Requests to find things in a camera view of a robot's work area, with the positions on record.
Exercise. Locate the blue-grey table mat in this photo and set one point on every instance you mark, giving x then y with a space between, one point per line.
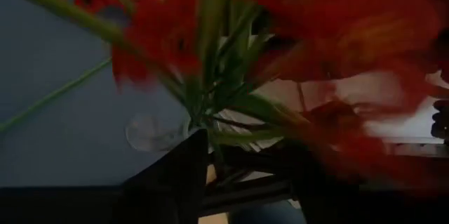
42 76

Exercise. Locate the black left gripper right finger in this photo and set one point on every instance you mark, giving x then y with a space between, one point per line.
322 196

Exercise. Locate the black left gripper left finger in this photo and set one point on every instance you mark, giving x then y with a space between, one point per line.
168 182

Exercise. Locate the clear glass vase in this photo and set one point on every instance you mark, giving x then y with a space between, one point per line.
151 132

